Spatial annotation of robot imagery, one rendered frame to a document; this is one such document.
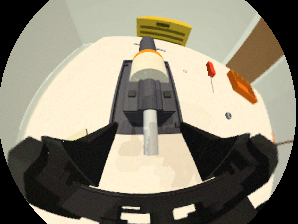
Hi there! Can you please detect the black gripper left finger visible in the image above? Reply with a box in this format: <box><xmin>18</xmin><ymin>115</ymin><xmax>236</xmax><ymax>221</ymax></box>
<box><xmin>41</xmin><ymin>121</ymin><xmax>117</xmax><ymax>188</ymax></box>

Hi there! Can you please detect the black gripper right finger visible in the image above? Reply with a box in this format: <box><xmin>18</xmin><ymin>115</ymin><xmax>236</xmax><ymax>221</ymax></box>
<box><xmin>180</xmin><ymin>121</ymin><xmax>251</xmax><ymax>181</ymax></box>

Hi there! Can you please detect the grey metal shaft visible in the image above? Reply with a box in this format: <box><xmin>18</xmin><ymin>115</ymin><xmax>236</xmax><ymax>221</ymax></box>
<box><xmin>144</xmin><ymin>109</ymin><xmax>158</xmax><ymax>156</ymax></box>

